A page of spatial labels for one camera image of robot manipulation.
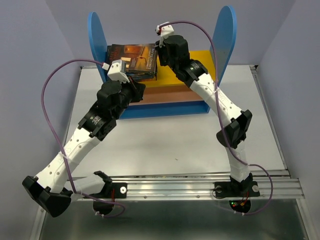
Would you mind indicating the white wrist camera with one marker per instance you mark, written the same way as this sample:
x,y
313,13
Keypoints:
x,y
116,71
164,30

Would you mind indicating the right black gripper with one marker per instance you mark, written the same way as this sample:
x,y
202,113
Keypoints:
x,y
159,51

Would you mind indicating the Three Days to See book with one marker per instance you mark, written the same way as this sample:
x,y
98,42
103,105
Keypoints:
x,y
144,78

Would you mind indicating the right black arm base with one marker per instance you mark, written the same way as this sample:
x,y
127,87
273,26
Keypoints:
x,y
239,200

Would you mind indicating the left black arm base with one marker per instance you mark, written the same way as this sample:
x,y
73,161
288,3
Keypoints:
x,y
105,204

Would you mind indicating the Tale of Two Cities book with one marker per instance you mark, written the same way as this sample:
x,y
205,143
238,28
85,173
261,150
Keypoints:
x,y
141,73

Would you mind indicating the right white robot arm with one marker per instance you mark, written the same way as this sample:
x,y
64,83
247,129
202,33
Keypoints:
x,y
234,122

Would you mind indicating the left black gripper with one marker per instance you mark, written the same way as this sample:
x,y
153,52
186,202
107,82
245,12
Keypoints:
x,y
138,89

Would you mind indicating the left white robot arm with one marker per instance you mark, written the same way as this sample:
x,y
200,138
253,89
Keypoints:
x,y
91,130

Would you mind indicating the blue yellow wooden bookshelf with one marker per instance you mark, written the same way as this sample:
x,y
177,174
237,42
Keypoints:
x,y
164,94

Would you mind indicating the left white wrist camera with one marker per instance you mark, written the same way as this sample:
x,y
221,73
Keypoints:
x,y
116,71

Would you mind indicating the aluminium mounting rail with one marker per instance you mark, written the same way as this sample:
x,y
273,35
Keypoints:
x,y
158,188

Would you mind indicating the Edward Tulane book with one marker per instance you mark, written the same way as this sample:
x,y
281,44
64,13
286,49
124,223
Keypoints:
x,y
137,57

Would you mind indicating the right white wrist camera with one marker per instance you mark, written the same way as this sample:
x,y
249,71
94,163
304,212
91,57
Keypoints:
x,y
164,30

